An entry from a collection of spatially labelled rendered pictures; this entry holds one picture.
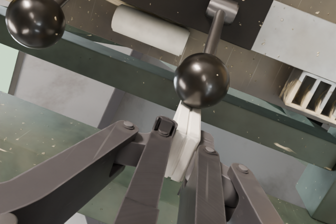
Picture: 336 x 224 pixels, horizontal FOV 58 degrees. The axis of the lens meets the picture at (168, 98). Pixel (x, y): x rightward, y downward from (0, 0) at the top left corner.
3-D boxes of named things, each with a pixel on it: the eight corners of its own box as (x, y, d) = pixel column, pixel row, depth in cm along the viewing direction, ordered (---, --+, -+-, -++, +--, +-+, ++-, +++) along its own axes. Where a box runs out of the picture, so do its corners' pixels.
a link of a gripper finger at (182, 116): (168, 179, 17) (156, 174, 17) (178, 131, 24) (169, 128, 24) (188, 134, 16) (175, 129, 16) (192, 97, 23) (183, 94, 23)
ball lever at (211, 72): (233, 28, 30) (213, 128, 21) (198, 14, 30) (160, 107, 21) (251, -7, 27) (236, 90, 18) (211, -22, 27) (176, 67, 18)
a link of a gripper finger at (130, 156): (157, 180, 15) (102, 159, 15) (168, 139, 20) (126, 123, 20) (167, 156, 15) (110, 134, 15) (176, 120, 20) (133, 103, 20)
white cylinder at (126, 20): (116, 29, 34) (181, 54, 34) (108, 31, 32) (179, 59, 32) (123, 3, 33) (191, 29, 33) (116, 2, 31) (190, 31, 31)
